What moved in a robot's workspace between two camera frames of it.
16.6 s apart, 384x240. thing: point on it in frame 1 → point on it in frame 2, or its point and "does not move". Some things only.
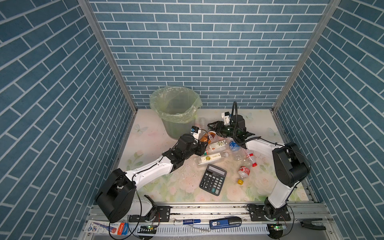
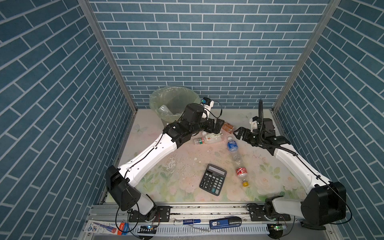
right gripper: (213, 127) → (241, 129)
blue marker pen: (186, 221) does not move
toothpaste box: (119, 228) does not move
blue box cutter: (225, 222) does not move
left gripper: (201, 148) → (218, 126)
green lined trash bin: (176, 104) does not move
